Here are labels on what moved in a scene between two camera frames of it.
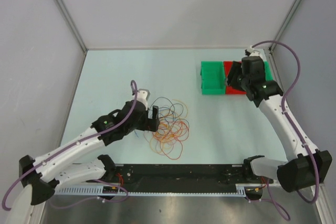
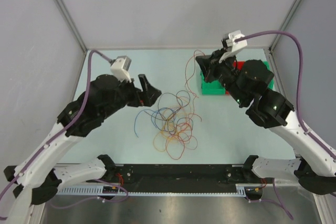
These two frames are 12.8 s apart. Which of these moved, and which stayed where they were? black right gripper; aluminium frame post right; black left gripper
Moved: black right gripper; black left gripper
Stayed: aluminium frame post right
